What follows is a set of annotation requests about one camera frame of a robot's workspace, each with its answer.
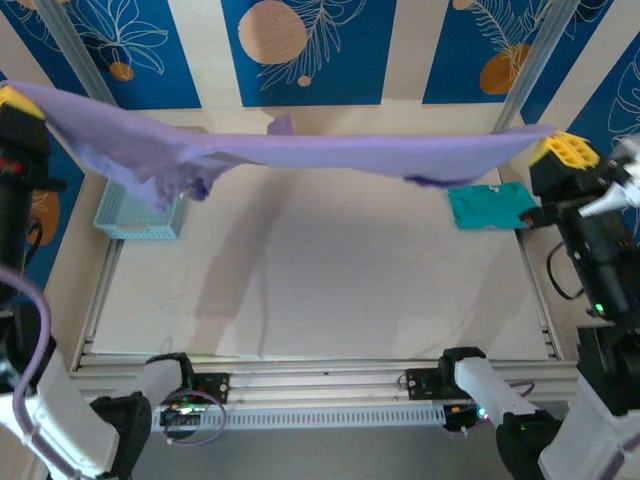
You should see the white slotted cable duct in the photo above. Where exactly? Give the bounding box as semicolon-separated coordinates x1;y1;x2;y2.
152;403;446;432

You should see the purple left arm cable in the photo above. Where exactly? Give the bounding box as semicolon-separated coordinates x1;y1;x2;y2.
0;263;229;480

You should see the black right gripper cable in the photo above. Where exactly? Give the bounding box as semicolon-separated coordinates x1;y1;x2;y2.
546;243;584;301

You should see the light blue plastic basket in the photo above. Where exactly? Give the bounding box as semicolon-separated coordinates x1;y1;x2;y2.
93;177;191;241

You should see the purple t-shirt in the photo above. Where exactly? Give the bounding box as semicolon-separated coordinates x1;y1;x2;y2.
0;79;557;215

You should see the white table cover sheet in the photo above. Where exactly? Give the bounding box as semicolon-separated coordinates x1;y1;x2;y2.
82;149;554;360

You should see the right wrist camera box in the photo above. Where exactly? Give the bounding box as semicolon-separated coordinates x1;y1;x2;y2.
578;137;640;220

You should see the aluminium frame post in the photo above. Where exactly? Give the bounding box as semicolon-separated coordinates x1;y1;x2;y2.
37;0;121;109
492;0;576;135

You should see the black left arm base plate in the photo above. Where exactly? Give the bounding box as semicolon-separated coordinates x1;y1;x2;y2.
192;372;231;405

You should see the teal t-shirt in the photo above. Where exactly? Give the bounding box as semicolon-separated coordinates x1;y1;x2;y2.
447;182;540;232

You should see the long aluminium mounting rail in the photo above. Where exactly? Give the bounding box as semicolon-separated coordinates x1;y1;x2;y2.
69;357;584;414

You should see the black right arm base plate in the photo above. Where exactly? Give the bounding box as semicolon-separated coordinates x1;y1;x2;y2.
404;367;454;401

